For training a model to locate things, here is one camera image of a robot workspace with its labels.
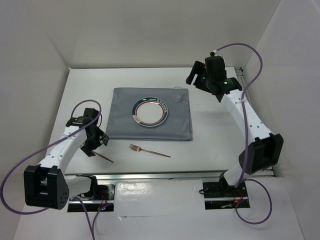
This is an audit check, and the copper knife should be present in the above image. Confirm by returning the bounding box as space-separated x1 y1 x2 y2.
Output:
92 151 114 163

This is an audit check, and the clear plastic cup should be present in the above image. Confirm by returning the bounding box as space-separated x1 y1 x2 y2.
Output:
173 86 188 102

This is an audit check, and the copper fork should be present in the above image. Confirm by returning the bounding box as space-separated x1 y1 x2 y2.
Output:
129 144 171 158

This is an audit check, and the grey cloth placemat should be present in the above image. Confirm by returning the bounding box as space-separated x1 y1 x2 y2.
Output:
106 87 193 141

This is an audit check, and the white plate green red rim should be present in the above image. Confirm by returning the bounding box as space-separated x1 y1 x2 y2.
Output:
131 96 169 128

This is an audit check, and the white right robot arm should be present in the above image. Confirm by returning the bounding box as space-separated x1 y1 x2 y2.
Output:
186 52 284 196

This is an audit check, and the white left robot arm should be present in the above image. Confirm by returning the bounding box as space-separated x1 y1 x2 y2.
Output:
23 108 109 210

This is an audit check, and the aluminium right side rail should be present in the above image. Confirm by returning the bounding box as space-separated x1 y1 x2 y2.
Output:
234 66 273 171

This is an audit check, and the aluminium rail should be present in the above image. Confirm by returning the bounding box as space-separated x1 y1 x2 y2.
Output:
39 169 276 182
234 66 273 171

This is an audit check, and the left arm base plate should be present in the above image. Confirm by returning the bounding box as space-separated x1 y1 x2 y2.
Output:
76 183 116 213

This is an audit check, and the aluminium front rail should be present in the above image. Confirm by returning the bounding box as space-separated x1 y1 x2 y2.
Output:
39 169 276 182

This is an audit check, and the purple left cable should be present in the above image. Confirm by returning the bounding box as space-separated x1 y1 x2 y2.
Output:
0 99 104 240

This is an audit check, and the purple cable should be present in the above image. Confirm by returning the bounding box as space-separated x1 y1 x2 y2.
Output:
0 99 104 240
211 43 274 224

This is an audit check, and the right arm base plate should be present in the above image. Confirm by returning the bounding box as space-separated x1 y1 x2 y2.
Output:
198 182 250 210

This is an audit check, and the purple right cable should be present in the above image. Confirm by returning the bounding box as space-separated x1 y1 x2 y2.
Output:
211 43 274 224

